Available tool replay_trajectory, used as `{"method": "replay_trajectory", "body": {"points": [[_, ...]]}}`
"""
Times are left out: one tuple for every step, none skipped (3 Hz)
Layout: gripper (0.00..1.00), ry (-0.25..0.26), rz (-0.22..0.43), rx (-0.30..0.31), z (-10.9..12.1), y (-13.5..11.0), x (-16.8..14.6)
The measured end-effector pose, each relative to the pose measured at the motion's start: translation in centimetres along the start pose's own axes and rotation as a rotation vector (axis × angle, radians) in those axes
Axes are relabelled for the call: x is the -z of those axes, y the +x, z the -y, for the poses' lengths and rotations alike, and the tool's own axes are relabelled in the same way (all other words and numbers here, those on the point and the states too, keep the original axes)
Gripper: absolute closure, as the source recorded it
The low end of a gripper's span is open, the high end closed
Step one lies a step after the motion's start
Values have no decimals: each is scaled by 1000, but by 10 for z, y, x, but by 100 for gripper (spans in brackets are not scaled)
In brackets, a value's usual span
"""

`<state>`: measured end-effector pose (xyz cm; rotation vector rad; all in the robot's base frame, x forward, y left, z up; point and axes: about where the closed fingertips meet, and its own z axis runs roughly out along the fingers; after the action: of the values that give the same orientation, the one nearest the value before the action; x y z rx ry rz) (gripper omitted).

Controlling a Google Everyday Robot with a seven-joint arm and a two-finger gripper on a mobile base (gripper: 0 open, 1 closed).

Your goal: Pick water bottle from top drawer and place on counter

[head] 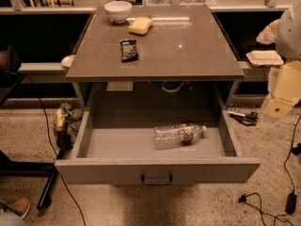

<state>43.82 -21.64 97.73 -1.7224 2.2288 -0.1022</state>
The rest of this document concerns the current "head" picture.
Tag clear plastic water bottle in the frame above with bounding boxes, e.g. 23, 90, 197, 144
153, 123, 207, 150

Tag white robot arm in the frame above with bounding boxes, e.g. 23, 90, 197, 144
276, 0, 301, 60

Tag grey open top drawer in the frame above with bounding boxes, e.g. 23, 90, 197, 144
55, 82, 261, 185

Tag grey cabinet with counter top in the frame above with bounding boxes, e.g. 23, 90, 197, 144
65, 5, 246, 108

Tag black snack packet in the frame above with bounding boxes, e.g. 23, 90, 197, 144
120, 40, 138, 62

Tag yellow sponge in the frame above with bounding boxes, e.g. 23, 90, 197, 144
128, 17, 153, 35

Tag green and yellow bag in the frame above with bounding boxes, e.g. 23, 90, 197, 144
54, 103, 83, 134

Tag white plate on left ledge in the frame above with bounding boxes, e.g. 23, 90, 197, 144
61, 55, 75, 68

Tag white ceramic bowl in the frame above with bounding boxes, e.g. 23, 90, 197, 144
104, 1, 132, 24

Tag black scissors on floor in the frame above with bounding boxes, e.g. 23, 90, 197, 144
228, 111, 258, 126

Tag white foam takeout container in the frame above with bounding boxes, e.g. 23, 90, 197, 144
246, 50, 284, 67

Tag black stand leg with wheel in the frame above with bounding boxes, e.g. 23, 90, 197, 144
37, 136, 71, 211

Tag brown shoe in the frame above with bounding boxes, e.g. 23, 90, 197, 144
0, 197, 31, 219

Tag black drawer handle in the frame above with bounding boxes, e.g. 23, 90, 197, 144
141, 174, 173, 186

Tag black cable on left floor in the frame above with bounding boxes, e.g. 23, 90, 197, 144
18, 73, 87, 226

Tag black power adapter with cable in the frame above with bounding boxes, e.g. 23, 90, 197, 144
238, 115, 301, 226

